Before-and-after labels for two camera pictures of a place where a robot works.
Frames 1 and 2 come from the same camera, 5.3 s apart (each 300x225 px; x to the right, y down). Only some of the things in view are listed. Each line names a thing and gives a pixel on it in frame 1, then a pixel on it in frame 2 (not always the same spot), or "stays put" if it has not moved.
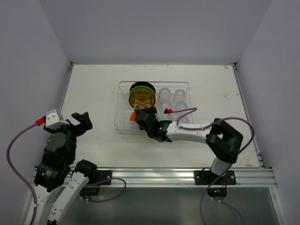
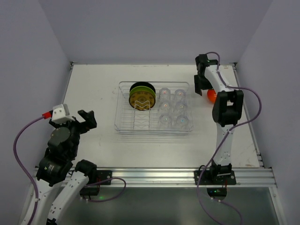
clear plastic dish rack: (174, 95) stays put
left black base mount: (102, 175) stays put
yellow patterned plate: (142, 100) stays put
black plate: (143, 84) stays put
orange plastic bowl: (132, 116) -> (212, 95)
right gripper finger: (140, 124) -> (205, 84)
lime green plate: (143, 88) stays put
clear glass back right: (180, 95) stays put
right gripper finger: (146, 114) -> (198, 84)
